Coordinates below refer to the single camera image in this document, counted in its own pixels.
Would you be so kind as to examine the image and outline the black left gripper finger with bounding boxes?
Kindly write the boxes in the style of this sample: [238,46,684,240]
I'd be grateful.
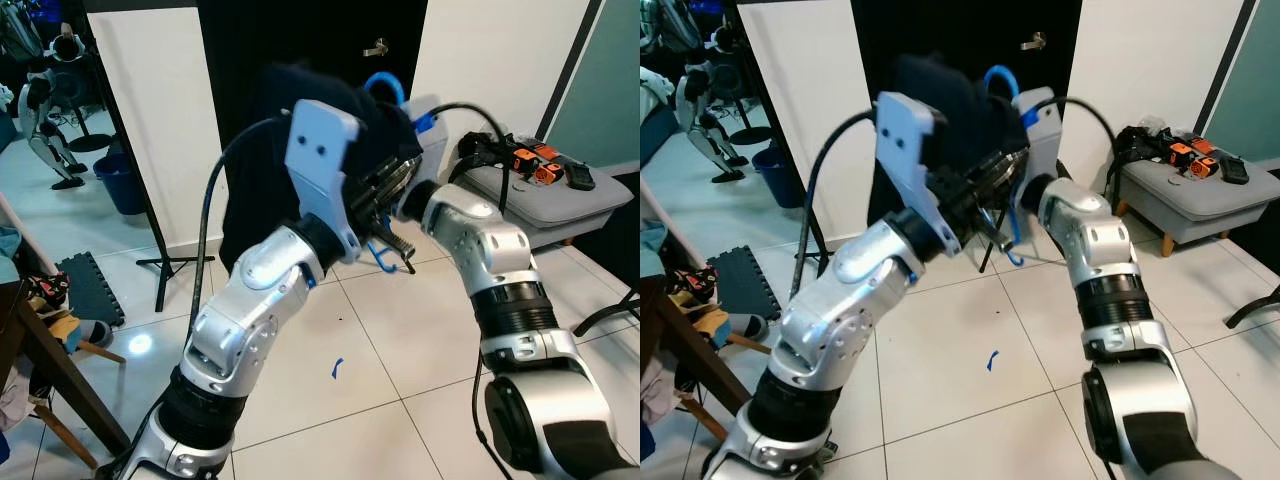
[372,225,417,274]
[975,205,1023,267]

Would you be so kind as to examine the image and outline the plain black garment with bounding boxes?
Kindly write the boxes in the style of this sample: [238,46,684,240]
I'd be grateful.
[220,62,426,273]
[868,54,1033,241]

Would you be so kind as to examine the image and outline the blue plastic hanger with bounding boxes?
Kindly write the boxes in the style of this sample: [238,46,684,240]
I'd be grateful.
[982,64,1027,267]
[362,70,409,275]

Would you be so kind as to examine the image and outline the grey upholstered ottoman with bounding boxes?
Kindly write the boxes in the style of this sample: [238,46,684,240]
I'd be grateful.
[1113,150,1280,258]
[462,155,637,251]

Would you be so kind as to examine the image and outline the black door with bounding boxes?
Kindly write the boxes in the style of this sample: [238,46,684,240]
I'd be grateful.
[195,0,431,263]
[850,0,1086,251]

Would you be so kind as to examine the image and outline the blue bucket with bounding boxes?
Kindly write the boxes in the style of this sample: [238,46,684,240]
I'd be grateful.
[93,152,151,217]
[750,147,803,211]

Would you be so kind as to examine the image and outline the black pole stand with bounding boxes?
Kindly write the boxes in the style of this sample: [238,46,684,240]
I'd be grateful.
[735,0,836,303]
[85,8,203,313]

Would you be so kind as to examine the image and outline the black metal clothes rack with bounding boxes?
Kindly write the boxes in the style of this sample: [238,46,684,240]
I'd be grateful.
[573,290,641,338]
[1225,285,1280,331]

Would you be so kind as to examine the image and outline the black foam mat tile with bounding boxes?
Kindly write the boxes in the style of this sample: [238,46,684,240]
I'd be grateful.
[705,245,788,324]
[55,250,127,329]

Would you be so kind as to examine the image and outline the teal cloth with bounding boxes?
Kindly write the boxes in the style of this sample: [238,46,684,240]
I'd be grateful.
[0,225,23,286]
[640,213,669,283]

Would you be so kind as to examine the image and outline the white black humanoid robot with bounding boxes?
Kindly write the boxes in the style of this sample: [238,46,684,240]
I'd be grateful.
[678,58,761,186]
[18,33,93,191]

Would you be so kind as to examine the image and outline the white bar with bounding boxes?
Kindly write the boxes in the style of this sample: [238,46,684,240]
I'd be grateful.
[640,178,706,263]
[0,188,63,273]

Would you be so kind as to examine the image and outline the yellow cloth item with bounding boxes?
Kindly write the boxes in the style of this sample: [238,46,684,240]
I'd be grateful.
[42,310,89,349]
[692,303,736,343]

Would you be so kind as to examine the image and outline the dark wooden table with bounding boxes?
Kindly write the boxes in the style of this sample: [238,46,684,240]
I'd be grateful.
[0,278,133,471]
[640,275,773,451]

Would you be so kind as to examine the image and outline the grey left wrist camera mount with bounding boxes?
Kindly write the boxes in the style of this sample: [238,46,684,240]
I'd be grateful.
[874,91,953,258]
[284,99,364,264]

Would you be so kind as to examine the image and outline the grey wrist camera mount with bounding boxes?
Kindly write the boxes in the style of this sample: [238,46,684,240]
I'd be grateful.
[874,91,953,258]
[284,99,364,264]
[1013,86,1063,183]
[403,94,453,189]

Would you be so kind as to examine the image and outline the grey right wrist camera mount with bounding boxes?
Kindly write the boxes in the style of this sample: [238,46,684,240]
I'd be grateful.
[403,94,453,189]
[1013,86,1063,183]

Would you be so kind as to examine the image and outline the black pedestal fan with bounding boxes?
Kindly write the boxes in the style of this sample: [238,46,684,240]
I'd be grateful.
[722,65,779,148]
[62,60,119,154]

